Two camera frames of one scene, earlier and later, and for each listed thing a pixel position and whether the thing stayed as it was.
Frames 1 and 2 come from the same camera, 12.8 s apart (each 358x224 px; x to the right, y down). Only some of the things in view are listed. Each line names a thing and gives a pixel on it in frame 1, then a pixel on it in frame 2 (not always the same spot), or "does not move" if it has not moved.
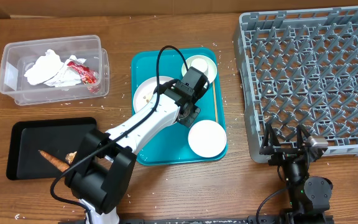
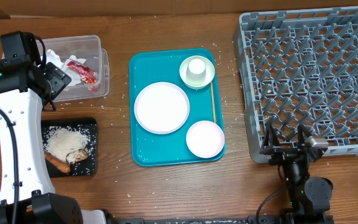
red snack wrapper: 87,75 does not move
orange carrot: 57,163 does not move
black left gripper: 189,119 -> 58,79
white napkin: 67,76 does not move
